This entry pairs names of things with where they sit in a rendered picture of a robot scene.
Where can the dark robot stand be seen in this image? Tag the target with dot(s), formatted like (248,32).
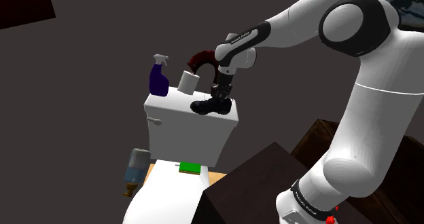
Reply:
(251,183)

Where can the dark red curved brush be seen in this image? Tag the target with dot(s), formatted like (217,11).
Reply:
(200,58)

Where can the brown wooden cabinet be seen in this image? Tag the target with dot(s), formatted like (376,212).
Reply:
(400,170)

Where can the blue spray bottle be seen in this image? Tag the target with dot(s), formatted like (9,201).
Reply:
(158,82)

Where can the dark framed wall picture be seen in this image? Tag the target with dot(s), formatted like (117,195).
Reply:
(409,5)

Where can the tan floor mat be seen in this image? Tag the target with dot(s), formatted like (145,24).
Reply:
(217,178)

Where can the white toilet paper roll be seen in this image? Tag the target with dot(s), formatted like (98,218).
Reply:
(188,82)

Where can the green sponge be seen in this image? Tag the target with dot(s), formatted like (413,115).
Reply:
(190,167)

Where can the grey cylinder with brass base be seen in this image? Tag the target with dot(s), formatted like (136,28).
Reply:
(136,165)

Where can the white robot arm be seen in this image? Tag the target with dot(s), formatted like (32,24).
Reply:
(374,117)

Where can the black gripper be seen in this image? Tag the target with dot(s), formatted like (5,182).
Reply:
(224,83)

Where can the black boot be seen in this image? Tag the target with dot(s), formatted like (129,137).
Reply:
(208,107)

